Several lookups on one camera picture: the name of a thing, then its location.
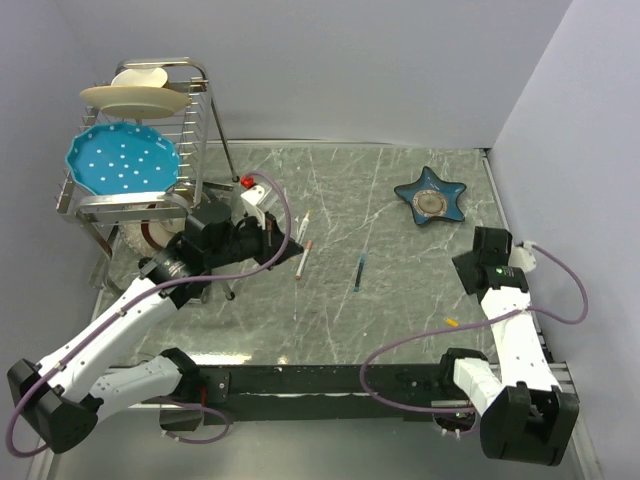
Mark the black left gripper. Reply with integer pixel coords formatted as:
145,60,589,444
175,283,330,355
206,208,302,270

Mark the white orange pen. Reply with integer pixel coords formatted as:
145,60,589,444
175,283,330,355
295,240,313,281

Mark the blue pen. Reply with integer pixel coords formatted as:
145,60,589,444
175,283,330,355
353,251,367,293

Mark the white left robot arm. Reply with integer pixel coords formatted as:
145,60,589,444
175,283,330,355
5,201,302,458

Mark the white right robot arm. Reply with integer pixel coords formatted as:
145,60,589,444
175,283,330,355
437,227,579,466

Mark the blue star-shaped dish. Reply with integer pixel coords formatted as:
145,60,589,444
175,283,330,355
394,166,467,227

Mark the white bowl brown rim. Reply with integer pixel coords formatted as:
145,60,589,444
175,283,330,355
134,202,189,253

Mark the metal dish rack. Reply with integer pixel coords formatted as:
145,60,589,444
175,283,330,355
56,57,234,297

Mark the blue polka dot plate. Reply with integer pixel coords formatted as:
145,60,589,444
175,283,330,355
65,122,180,195

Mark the large cream plate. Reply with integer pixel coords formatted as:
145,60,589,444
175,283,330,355
80,85,191,119

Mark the small cream plate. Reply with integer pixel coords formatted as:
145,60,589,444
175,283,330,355
111,67,168,88

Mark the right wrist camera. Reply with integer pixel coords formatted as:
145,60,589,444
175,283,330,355
508,241,537,273

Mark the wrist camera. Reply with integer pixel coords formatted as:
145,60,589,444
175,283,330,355
508,241,537,273
240,176,277,230

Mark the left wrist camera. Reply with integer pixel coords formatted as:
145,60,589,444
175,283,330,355
240,176,277,230

